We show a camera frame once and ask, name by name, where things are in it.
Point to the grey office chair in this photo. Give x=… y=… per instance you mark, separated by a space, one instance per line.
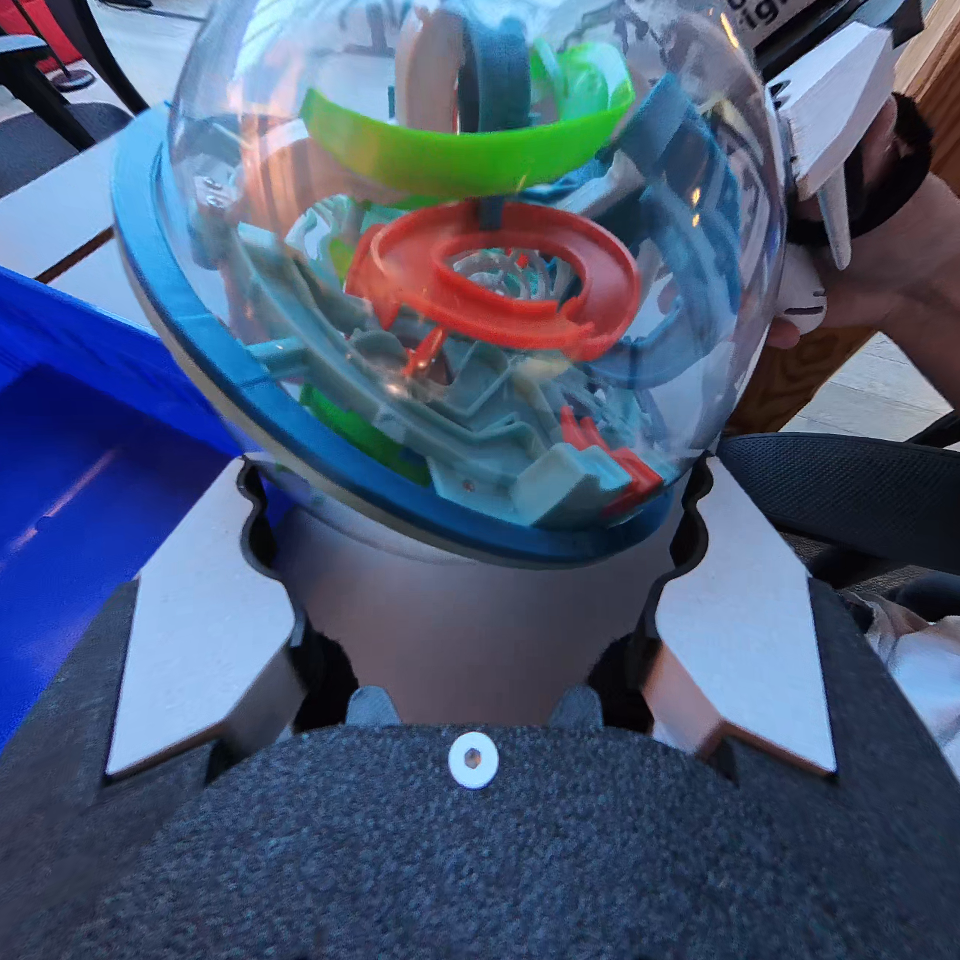
x=45 y=150

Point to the black mesh office chair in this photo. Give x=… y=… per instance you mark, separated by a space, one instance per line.
x=840 y=487

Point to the clear plastic maze ball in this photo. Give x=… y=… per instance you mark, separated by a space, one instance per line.
x=465 y=300

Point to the red upholstered furniture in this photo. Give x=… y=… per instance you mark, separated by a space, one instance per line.
x=37 y=30

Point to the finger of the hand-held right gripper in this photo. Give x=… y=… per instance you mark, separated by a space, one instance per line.
x=832 y=97
x=799 y=289

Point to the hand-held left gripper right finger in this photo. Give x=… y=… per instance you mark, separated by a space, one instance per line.
x=742 y=652

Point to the person's right hand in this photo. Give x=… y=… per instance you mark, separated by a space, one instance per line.
x=900 y=270

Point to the blue plastic bin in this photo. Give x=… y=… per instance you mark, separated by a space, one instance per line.
x=90 y=450

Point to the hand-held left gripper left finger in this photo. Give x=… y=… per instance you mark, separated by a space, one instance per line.
x=210 y=645

